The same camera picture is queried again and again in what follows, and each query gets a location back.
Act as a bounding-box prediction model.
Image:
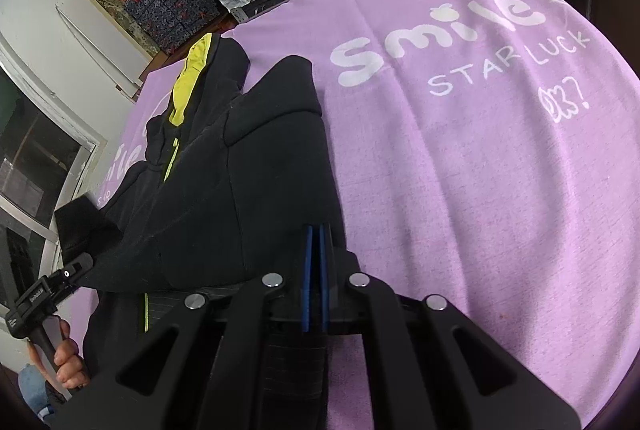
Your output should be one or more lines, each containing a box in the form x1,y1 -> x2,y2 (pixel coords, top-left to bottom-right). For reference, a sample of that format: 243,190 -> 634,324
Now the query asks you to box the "purple printed blanket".
102,0 -> 640,426

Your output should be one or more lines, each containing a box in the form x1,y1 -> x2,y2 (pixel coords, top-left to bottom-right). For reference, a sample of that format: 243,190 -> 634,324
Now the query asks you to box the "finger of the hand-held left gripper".
47,254 -> 95,301

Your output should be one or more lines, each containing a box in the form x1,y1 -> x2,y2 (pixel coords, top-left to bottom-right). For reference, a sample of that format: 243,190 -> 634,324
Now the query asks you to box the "white board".
55,0 -> 156,100

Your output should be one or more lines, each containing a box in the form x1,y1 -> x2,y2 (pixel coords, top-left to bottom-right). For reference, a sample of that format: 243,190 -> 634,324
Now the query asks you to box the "stack of blue patterned boxes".
115,0 -> 226,55

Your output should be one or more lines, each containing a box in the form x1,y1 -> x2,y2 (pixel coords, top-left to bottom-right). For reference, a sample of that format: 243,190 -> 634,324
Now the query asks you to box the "black hoodie with yellow lining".
54,32 -> 362,430

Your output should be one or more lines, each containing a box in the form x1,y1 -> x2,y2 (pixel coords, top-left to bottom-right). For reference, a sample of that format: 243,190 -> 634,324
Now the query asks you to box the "window with white frame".
0,30 -> 108,305

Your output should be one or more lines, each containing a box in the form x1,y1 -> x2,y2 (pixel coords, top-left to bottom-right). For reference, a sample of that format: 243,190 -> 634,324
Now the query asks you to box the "person's blue clothing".
17,362 -> 53,426

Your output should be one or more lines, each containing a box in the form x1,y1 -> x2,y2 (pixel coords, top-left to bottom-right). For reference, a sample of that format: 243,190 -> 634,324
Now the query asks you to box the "person's left hand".
27,317 -> 92,392

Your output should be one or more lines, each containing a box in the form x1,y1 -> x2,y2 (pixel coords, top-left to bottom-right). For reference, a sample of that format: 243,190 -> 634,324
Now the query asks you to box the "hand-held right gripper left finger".
50,225 -> 319,430

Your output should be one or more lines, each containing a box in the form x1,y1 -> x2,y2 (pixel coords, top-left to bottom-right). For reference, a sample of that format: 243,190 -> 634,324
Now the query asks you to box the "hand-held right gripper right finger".
319,225 -> 587,430

